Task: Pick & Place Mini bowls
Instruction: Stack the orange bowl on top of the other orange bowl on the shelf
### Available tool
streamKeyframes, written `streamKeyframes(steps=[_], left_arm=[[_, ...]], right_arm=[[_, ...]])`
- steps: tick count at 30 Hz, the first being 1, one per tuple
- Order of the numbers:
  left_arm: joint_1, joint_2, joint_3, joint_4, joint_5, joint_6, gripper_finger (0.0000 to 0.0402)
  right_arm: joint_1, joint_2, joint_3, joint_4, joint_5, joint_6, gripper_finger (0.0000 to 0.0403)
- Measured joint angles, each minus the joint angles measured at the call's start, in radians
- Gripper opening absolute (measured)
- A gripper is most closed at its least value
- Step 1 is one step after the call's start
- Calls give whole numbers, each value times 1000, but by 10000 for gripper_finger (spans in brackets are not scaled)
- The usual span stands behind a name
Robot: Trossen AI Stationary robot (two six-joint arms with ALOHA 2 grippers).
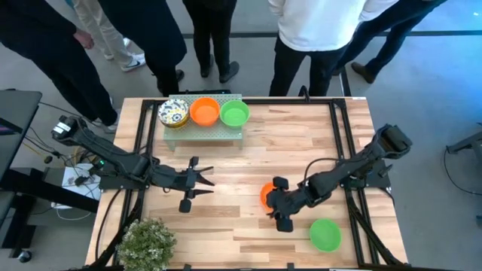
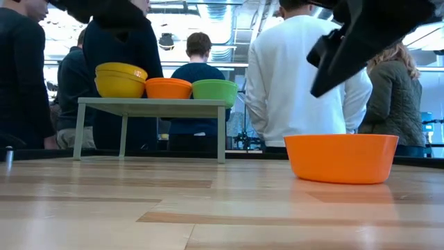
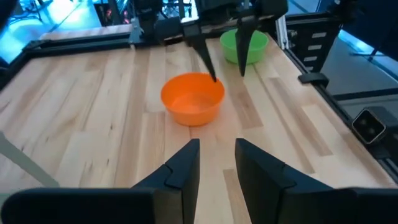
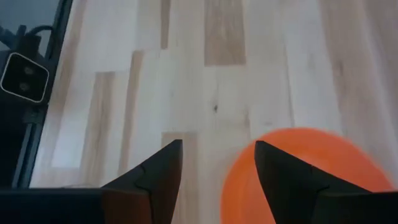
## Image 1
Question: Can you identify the artificial plant with white flowers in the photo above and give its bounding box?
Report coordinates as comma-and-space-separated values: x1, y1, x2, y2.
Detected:
115, 217, 178, 271

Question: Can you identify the black desk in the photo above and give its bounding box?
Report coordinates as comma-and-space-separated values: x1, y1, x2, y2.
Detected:
0, 89, 101, 260

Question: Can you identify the person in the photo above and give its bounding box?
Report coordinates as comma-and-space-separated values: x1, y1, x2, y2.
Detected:
267, 0, 400, 98
0, 0, 118, 127
182, 0, 241, 84
64, 0, 147, 73
96, 0, 188, 98
333, 0, 449, 85

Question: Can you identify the green plastic mini bowl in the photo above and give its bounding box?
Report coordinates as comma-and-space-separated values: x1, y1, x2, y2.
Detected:
219, 99, 251, 129
309, 218, 343, 253

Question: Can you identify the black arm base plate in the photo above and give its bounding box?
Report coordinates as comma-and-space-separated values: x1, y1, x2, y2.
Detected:
98, 165, 150, 191
340, 160, 392, 189

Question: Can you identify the black metal table frame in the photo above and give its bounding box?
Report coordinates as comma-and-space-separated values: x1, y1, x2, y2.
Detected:
86, 98, 410, 271

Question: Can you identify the orange plastic mini bowl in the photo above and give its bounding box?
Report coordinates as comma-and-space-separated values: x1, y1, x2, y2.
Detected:
189, 96, 221, 127
259, 181, 279, 214

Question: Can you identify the black floor cable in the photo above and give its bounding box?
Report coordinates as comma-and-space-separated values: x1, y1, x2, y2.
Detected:
443, 148, 482, 196

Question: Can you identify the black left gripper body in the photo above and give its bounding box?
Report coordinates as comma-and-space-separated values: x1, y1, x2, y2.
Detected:
152, 156, 201, 215

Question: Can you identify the pale green perforated riser shelf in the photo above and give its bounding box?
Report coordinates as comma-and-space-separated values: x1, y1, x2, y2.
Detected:
163, 93, 245, 151

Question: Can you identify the black bar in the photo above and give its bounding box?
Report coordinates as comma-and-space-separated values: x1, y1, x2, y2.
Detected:
176, 89, 231, 95

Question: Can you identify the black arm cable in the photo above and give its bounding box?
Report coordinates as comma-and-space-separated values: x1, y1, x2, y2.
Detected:
302, 157, 342, 186

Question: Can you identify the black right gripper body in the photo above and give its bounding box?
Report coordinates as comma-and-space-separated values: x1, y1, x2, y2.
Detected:
273, 176, 316, 233

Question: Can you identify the grey metal stand leg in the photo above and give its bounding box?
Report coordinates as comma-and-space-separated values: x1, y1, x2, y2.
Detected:
446, 129, 482, 155

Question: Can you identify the yellow bowl with patterned inside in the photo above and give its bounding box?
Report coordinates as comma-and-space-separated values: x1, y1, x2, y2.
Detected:
157, 98, 191, 129

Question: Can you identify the white rectangular box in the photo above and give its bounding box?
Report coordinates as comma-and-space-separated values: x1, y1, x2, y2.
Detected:
61, 163, 102, 200

